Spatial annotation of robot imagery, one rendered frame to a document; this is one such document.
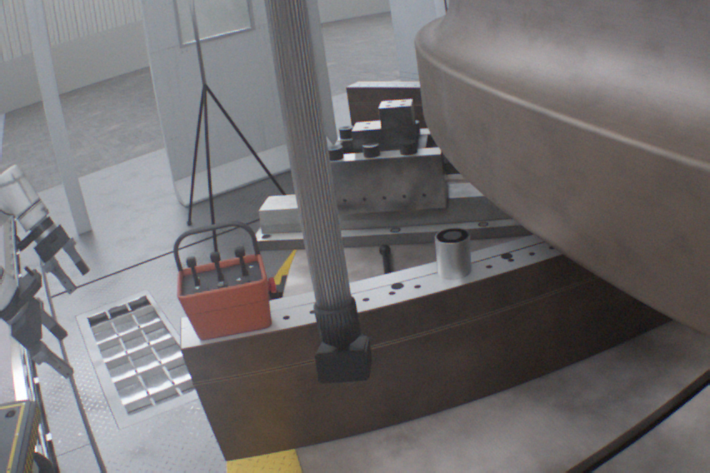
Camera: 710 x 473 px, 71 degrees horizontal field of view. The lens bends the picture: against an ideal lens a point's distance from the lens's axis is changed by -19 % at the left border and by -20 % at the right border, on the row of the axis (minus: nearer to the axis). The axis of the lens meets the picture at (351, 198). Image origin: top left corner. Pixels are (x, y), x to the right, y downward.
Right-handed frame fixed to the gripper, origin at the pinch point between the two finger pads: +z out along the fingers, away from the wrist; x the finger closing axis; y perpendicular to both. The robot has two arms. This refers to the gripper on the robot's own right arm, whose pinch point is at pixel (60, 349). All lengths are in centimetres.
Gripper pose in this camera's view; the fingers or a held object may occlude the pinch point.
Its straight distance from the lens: 127.1
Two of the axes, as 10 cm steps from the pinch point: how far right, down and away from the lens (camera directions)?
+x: 4.7, 3.8, -8.0
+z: 4.3, 6.9, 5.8
